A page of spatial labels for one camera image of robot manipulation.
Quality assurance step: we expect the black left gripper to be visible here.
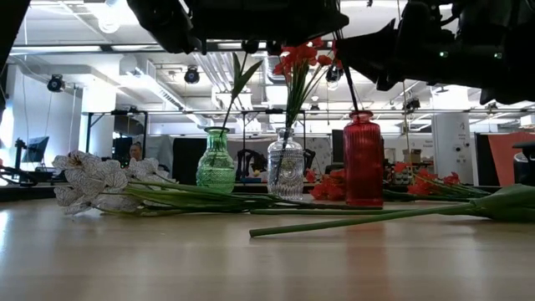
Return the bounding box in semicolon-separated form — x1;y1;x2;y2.
127;0;350;54

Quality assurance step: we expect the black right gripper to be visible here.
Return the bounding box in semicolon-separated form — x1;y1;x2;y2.
334;0;535;105

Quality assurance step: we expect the black artificial tulip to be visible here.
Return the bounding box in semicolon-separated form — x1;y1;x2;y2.
249;207;423;217
220;39;264;131
248;183;535;239

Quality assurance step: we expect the red ribbed glass vase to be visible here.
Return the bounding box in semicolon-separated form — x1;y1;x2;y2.
342;110;385;208

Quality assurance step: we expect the clear glass vase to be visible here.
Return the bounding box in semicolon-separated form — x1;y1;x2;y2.
267;127;305;202

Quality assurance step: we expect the green glass vase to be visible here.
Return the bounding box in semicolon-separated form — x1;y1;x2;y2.
195;126;237;194

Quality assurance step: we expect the white building column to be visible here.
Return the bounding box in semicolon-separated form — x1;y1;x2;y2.
431;104;473;187

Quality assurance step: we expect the black overhead light bar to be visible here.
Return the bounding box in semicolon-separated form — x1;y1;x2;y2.
8;39;335;54

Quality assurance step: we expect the orange fabric partition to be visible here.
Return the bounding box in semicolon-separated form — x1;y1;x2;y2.
487;131;535;188

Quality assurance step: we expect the person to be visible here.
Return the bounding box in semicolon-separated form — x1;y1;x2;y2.
127;141;145;163

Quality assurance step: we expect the black office chair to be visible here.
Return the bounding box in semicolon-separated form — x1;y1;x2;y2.
512;140;535;187

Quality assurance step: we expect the blue lit computer monitor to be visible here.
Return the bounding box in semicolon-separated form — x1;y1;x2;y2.
21;135;50;165

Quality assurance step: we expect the black ceiling-hung camera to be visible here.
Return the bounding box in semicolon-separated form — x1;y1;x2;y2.
46;74;66;93
183;66;201;85
403;96;422;113
325;64;344;84

